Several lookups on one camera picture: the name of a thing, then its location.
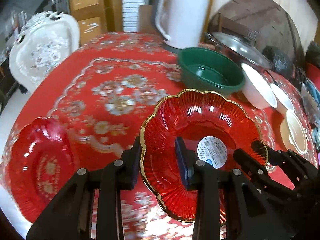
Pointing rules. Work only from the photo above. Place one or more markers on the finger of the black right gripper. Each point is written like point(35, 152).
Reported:
point(292, 164)
point(259, 176)

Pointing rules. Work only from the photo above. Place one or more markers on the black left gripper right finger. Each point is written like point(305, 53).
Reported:
point(248, 211)

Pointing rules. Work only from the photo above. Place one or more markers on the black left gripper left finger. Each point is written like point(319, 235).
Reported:
point(69, 213)

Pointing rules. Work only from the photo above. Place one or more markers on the red glass plate with sticker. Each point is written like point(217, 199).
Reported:
point(211, 126)

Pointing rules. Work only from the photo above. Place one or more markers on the small white foam bowl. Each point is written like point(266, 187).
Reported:
point(284, 103)

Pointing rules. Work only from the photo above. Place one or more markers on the large white foam bowl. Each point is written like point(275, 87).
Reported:
point(256, 89)

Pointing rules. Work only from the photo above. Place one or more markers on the dark green plastic bowl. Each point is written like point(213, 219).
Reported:
point(205, 69)

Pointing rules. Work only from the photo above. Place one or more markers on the red glass plate plain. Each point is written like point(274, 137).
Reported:
point(41, 163)

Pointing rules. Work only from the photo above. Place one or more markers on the red plastic basin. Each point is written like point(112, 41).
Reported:
point(313, 74)

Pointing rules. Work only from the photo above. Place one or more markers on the black plastic bag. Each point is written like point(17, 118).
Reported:
point(281, 63)

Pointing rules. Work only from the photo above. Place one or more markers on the steel pot with glass lid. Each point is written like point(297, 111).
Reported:
point(238, 51)

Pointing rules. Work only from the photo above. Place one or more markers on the red embroidered tablecloth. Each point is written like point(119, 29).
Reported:
point(103, 92)

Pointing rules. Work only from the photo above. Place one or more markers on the round wooden tabletop leaning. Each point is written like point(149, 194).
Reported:
point(262, 23)

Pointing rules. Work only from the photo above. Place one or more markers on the white electric kettle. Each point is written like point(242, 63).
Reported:
point(179, 22)

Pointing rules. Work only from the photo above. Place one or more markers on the white ornate chair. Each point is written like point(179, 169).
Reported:
point(44, 42)

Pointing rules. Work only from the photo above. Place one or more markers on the cardboard box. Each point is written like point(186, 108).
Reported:
point(91, 18)

